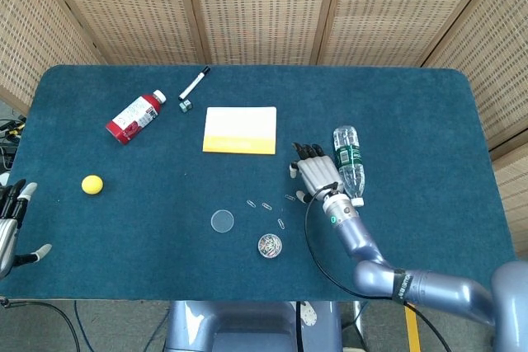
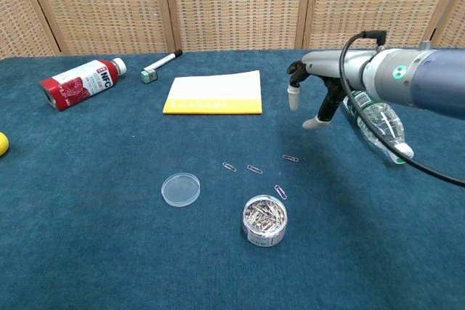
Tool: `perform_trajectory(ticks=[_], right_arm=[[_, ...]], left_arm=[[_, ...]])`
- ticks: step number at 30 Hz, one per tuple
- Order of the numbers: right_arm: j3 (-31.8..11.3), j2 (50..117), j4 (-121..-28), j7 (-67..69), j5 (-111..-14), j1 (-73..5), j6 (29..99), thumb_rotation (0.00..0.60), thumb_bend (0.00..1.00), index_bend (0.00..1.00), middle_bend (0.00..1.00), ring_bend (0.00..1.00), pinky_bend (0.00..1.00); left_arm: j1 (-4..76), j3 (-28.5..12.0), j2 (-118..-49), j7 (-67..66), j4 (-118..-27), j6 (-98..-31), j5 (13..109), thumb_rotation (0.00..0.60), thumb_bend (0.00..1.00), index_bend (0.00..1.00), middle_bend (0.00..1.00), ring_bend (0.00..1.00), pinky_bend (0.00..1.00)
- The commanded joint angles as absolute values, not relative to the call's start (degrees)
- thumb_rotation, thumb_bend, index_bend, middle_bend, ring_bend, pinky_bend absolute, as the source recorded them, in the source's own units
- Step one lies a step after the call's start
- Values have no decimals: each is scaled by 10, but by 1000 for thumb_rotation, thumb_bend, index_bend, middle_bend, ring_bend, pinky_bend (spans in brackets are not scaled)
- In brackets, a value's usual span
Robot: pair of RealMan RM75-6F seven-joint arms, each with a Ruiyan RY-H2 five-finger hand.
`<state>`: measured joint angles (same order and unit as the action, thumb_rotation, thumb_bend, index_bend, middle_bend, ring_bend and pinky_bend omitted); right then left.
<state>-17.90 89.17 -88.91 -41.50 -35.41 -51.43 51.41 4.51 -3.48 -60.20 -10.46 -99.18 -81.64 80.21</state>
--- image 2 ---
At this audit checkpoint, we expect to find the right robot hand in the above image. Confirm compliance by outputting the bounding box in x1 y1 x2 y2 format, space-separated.
286 48 379 131

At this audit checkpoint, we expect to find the clear jar of paperclips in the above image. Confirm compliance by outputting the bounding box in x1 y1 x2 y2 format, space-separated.
242 195 288 248

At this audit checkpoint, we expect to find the clear round plastic lid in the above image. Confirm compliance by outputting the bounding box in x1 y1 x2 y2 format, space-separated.
161 172 201 208

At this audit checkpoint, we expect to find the clear water bottle green label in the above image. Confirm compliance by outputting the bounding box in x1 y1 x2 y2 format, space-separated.
341 89 415 166

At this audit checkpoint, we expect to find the yellow white notebook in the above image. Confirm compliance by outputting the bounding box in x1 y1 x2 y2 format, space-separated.
162 69 264 115

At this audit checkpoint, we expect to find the silver metal paper clips pile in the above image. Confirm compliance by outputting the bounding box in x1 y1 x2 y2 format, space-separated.
245 197 286 232

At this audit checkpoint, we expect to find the white marker black cap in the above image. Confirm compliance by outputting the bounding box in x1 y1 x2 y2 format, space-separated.
143 49 184 73

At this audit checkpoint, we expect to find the red juice bottle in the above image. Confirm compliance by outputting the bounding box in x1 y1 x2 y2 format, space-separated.
39 57 128 112

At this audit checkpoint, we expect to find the blue table cloth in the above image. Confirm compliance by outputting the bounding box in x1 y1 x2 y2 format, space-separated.
0 47 465 310

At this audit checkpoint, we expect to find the black cable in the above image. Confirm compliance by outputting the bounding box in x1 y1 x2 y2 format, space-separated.
339 30 465 185

